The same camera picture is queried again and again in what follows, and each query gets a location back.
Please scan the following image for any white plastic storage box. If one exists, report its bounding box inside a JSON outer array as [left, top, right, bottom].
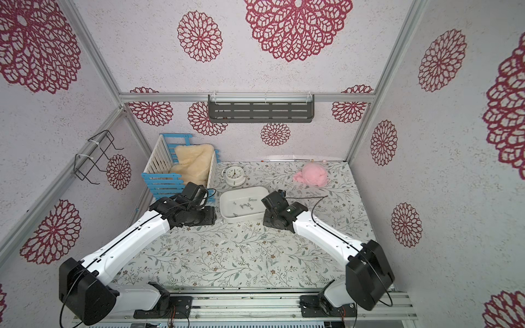
[[219, 187, 269, 224]]

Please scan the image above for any black wire wall rack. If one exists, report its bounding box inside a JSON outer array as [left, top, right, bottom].
[[72, 129, 123, 185]]

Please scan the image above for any white round alarm clock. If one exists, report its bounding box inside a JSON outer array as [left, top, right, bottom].
[[222, 165, 247, 187]]

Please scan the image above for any pink plush toy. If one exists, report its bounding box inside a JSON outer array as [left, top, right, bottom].
[[293, 162, 329, 187]]

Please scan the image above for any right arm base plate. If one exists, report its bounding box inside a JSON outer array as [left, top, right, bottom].
[[299, 295, 358, 318]]

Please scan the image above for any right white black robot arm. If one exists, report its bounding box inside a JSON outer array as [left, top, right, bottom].
[[263, 200, 395, 313]]

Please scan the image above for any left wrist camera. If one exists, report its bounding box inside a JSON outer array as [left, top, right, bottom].
[[176, 182, 209, 208]]

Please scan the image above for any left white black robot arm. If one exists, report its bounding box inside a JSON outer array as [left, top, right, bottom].
[[59, 198, 217, 326]]

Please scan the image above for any aluminium front rail frame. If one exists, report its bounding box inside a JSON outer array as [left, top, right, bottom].
[[73, 292, 419, 323]]

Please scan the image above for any blue white slatted crate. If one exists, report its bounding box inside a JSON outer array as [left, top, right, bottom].
[[142, 133, 219, 200]]

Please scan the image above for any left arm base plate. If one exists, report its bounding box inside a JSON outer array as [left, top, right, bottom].
[[133, 295, 194, 319]]

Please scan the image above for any grey wall shelf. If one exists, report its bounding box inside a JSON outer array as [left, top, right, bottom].
[[207, 94, 315, 124]]

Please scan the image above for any cream fluffy cloth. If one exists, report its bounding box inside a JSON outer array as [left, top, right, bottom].
[[170, 144, 215, 186]]

